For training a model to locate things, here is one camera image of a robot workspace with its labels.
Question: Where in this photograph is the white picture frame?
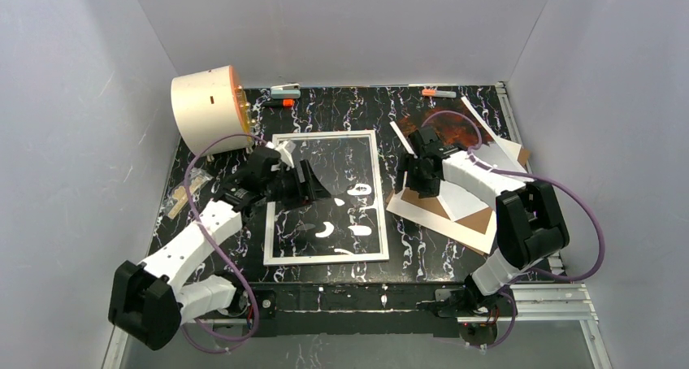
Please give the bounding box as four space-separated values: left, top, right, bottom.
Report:
263 130 389 266

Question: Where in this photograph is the red autumn photo print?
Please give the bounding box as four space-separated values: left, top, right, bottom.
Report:
389 97 522 224

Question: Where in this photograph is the brown cardboard backing board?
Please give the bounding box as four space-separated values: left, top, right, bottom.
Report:
395 147 526 239

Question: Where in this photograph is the white mat board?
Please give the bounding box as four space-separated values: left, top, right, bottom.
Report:
386 182 496 255

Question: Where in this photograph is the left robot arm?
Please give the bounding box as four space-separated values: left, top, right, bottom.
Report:
107 142 331 350

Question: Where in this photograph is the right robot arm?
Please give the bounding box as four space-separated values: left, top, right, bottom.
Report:
395 126 570 315

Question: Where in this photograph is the orange grey utility knife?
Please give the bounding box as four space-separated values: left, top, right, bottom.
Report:
422 89 457 98

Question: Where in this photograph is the black orange marker pen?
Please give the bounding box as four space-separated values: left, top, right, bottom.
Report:
262 98 295 108

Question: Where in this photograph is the cream cylindrical drum device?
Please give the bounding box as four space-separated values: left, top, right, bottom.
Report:
170 65 254 156

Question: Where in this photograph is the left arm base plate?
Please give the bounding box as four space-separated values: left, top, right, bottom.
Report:
196 288 278 321

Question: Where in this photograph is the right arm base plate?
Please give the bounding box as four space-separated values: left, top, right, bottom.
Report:
415 288 518 319

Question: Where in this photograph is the aluminium rail front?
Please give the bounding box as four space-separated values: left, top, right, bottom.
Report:
113 284 600 326

